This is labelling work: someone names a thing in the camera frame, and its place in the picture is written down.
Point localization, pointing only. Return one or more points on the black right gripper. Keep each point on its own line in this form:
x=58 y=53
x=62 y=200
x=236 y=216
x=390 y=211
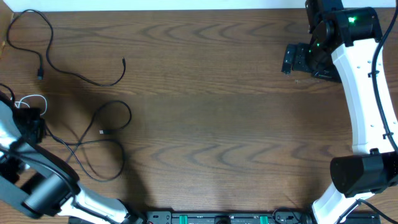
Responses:
x=295 y=53

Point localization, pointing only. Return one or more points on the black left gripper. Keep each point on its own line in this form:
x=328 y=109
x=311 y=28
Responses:
x=34 y=125

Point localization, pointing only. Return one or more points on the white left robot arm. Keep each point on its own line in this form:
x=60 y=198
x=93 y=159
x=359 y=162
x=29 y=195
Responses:
x=36 y=182

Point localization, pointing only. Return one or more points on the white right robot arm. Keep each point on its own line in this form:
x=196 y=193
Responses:
x=346 y=47

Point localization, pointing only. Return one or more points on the brown side panel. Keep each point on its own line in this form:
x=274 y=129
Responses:
x=6 y=16

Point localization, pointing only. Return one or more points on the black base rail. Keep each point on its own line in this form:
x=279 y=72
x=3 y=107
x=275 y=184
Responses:
x=280 y=215

